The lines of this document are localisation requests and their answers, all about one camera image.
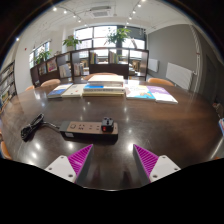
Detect ceiling spot lights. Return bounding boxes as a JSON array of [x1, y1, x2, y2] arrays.
[[14, 1, 149, 43]]

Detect wall bookshelf unit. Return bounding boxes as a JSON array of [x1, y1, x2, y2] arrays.
[[0, 61, 18, 108]]

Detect blue cover book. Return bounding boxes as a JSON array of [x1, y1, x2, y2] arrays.
[[46, 83, 74, 100]]

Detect large white wall radiator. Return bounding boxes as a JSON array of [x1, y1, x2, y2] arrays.
[[165, 62, 194, 91]]

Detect white wall pipes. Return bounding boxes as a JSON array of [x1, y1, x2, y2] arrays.
[[191, 26, 203, 94]]

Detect tall green potted plant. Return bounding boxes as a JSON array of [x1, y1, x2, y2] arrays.
[[106, 27, 132, 48]]

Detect black charger block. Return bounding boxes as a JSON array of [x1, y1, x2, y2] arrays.
[[101, 116, 115, 133]]

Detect blue and white book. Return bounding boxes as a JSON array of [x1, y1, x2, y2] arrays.
[[83, 83, 125, 93]]

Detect bushy green potted plant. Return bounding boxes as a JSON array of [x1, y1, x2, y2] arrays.
[[62, 34, 81, 51]]

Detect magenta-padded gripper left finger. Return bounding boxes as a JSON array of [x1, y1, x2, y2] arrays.
[[44, 143, 95, 185]]

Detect thick cream book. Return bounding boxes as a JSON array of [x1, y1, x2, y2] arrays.
[[87, 74, 125, 88]]

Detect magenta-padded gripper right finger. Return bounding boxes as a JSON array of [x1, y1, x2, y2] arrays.
[[132, 143, 182, 185]]

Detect large window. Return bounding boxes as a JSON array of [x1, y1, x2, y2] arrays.
[[73, 25, 147, 51]]

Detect dark open shelf unit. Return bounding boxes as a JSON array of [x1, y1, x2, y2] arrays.
[[29, 47, 150, 87]]

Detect side window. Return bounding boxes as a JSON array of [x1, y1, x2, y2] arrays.
[[29, 40, 52, 68]]

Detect colourful picture book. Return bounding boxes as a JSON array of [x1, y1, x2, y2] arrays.
[[124, 84, 157, 101]]

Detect dark beige-topped power strip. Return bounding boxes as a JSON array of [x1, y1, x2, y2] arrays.
[[59, 120, 119, 138]]

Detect yellowish book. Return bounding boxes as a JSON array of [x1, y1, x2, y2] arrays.
[[82, 90, 126, 98]]

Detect white cover book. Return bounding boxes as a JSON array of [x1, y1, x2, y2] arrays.
[[61, 83, 87, 99]]

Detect small green potted plant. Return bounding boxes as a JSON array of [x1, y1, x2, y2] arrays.
[[34, 49, 53, 64]]

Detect blue and white booklet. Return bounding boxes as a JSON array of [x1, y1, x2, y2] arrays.
[[218, 118, 224, 136]]

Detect dark grey door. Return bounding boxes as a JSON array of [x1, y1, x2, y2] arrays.
[[203, 54, 218, 101]]

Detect ceiling air conditioner unit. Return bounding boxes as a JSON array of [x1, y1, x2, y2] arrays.
[[89, 5, 113, 18]]

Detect black power strip cable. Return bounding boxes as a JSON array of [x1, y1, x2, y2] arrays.
[[20, 113, 62, 142]]

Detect small white wall radiator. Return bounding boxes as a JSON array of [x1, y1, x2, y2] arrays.
[[147, 58, 159, 73]]

